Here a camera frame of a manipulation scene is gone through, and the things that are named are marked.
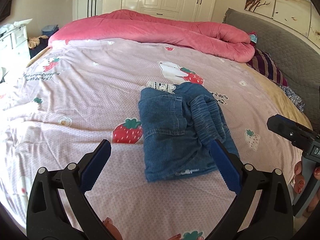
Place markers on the purple striped pillow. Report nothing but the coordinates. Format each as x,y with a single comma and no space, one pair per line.
265,65

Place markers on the grey padded headboard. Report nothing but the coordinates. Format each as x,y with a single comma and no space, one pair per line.
287,50

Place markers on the beige under sheet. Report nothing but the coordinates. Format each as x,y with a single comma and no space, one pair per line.
280,105

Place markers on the blue patterned cloth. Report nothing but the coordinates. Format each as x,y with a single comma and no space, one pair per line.
293,98

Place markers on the person's left hand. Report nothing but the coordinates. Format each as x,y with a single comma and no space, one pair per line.
113,230

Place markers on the yellow patterned cloth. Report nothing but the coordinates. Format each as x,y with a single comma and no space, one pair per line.
36,42

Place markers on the small teal and pink cloth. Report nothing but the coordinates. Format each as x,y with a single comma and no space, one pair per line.
252,38

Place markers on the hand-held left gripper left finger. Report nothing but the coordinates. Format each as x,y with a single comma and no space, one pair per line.
96,165

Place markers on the pink quilt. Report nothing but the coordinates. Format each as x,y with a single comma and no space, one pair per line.
150,27

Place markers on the person's right hand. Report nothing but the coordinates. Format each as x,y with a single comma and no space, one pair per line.
298,180

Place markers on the folded blue clothes stack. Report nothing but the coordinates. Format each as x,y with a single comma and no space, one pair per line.
50,30

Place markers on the pink strawberry printed bed sheet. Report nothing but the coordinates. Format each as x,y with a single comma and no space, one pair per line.
87,100

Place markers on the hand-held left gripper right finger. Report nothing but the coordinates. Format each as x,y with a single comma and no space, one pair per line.
226,165

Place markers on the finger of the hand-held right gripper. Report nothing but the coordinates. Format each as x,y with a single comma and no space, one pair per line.
282,128

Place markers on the blue denim pants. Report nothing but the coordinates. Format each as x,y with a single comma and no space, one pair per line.
165,135

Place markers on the white drawer cabinet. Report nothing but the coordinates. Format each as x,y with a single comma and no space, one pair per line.
15,45

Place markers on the white cloth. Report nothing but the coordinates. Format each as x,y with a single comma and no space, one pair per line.
20,23

